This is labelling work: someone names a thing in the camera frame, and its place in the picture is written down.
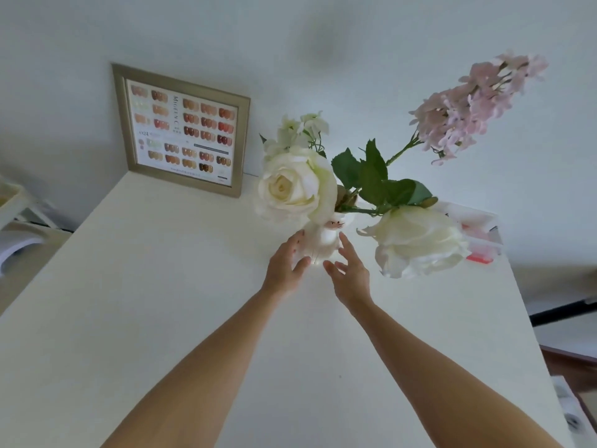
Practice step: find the person's left hand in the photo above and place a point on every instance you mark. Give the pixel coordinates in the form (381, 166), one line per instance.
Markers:
(282, 270)

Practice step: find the person's right hand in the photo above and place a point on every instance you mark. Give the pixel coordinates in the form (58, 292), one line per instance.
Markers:
(352, 284)

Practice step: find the person's right thumb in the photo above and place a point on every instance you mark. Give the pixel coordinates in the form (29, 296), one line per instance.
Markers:
(332, 268)

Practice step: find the person's left thumb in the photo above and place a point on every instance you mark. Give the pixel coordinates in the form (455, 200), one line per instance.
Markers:
(303, 265)

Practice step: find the white cat-shaped vase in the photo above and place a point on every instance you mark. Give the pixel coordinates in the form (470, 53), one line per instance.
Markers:
(326, 240)

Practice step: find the person's left forearm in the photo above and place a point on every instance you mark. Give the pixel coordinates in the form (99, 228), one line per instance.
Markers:
(200, 368)

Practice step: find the person's right forearm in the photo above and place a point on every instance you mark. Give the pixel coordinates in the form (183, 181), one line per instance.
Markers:
(438, 382)

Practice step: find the white artificial rose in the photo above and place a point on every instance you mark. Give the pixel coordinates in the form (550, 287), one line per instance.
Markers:
(415, 240)
(291, 186)

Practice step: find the green artificial leaves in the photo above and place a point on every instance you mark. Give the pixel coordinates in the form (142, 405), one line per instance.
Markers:
(373, 177)

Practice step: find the small white blossom sprig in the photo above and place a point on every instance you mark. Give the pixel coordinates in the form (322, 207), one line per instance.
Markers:
(298, 130)

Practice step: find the white box with pink items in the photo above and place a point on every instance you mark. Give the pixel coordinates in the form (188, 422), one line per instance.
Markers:
(480, 233)

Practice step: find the framed nail colour chart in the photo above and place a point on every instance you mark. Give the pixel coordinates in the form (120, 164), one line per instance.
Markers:
(182, 130)

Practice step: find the pink lilac flower stem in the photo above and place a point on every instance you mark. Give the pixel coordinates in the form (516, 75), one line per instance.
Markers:
(466, 107)

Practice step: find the black bar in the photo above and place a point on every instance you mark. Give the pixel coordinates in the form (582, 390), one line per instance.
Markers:
(564, 310)

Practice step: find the dark brown furniture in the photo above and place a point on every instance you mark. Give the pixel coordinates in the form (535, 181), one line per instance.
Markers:
(571, 368)

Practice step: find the white appliance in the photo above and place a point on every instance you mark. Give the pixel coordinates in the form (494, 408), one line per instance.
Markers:
(576, 405)

